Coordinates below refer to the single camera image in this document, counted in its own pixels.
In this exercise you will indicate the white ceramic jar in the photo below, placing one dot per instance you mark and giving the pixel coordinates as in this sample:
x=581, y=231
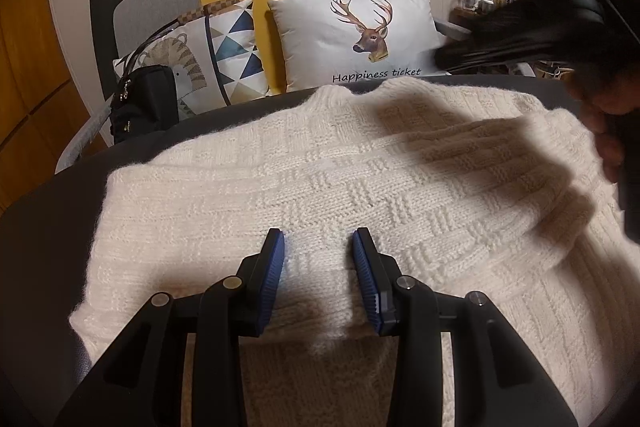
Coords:
x=485, y=3
x=468, y=0

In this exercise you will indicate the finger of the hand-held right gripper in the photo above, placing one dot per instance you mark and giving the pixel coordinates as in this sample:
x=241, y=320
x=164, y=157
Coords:
x=525, y=32

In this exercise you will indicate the triangle pattern pillow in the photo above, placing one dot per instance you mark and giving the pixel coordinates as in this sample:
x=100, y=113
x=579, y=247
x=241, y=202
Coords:
x=235, y=52

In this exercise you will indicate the deer print pillow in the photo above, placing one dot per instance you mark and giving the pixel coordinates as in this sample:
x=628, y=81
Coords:
x=310, y=37

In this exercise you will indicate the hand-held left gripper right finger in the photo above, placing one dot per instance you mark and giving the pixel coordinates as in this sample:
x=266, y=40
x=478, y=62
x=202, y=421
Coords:
x=367, y=292

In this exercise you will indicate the black handbag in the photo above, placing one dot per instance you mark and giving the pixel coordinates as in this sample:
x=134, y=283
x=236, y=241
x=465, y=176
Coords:
x=145, y=102

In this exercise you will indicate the person's right hand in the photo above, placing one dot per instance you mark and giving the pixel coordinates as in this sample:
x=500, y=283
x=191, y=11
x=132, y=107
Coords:
x=615, y=94

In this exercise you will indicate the striped animal print pillow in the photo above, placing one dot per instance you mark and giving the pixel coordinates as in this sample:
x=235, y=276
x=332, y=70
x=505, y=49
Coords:
x=187, y=62

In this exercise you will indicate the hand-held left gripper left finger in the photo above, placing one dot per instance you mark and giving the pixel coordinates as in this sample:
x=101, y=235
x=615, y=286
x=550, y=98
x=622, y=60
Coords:
x=267, y=287

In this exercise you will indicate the white knitted sweater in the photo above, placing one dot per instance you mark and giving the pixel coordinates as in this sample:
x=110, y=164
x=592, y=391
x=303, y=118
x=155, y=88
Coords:
x=350, y=167

